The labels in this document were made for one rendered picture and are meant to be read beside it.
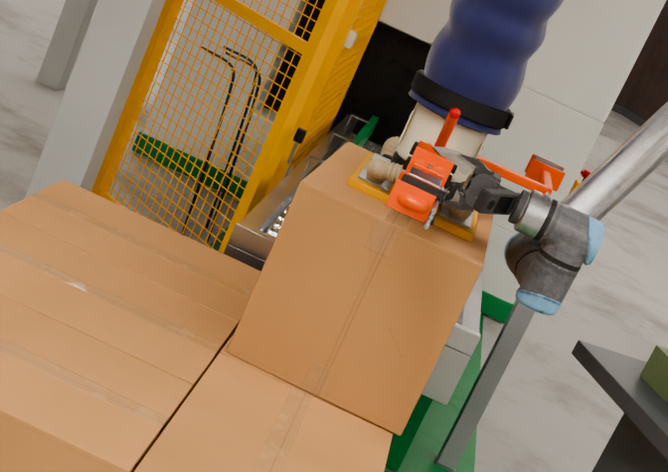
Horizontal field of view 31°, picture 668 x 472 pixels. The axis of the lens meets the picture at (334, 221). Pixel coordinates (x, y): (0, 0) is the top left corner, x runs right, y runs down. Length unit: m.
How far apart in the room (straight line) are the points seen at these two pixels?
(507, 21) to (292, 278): 0.69
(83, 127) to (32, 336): 1.73
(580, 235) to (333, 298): 0.51
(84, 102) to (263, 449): 1.94
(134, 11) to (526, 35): 1.62
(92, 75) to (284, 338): 1.64
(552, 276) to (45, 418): 1.02
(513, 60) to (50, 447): 1.24
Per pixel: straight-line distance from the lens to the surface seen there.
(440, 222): 2.50
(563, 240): 2.38
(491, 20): 2.51
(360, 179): 2.52
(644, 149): 2.52
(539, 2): 2.52
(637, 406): 2.72
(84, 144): 3.91
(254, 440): 2.20
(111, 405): 2.12
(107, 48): 3.85
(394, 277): 2.38
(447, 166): 2.35
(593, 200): 2.51
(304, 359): 2.46
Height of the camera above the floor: 1.50
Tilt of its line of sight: 15 degrees down
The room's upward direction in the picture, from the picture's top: 24 degrees clockwise
